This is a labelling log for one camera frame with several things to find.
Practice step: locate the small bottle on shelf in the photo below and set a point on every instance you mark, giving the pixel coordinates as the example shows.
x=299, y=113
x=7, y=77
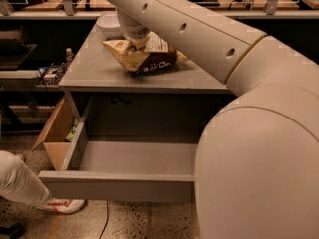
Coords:
x=69, y=55

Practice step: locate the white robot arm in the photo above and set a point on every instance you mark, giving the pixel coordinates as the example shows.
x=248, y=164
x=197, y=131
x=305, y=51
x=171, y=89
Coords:
x=257, y=162

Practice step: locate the grey open drawer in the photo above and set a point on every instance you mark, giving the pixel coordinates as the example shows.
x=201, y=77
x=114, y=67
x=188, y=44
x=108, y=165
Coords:
x=123, y=162

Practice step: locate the person leg in white trousers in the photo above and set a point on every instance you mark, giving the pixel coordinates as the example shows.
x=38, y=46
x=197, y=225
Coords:
x=18, y=182

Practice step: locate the white ceramic bowl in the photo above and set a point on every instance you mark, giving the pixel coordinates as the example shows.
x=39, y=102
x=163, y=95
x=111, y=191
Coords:
x=110, y=26

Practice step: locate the grey counter cabinet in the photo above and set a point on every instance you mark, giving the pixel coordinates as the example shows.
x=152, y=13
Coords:
x=177, y=100

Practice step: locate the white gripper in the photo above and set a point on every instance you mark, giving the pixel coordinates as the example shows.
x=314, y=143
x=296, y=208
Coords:
x=138, y=31

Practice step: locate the white and red sneaker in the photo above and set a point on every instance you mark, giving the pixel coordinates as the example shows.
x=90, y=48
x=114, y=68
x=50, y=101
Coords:
x=62, y=206

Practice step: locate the brown and yellow chip bag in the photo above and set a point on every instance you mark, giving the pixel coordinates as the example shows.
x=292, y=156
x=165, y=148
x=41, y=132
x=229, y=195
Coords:
x=156, y=55

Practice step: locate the cardboard box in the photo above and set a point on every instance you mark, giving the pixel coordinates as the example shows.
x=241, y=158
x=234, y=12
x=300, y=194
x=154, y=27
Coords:
x=54, y=133

